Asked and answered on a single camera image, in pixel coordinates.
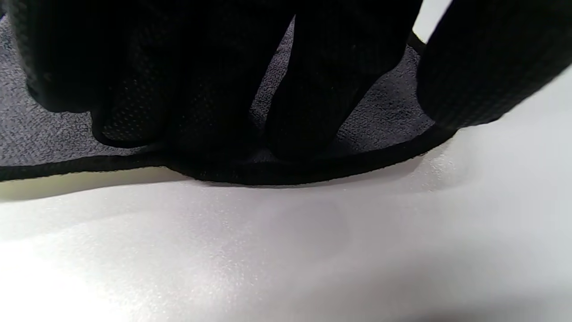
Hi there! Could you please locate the person's left hand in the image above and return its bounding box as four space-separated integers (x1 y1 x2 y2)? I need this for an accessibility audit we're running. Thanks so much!
4 0 572 159

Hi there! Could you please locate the grey hand towel black trim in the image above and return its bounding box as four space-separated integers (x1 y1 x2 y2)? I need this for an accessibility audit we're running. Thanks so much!
0 13 458 186

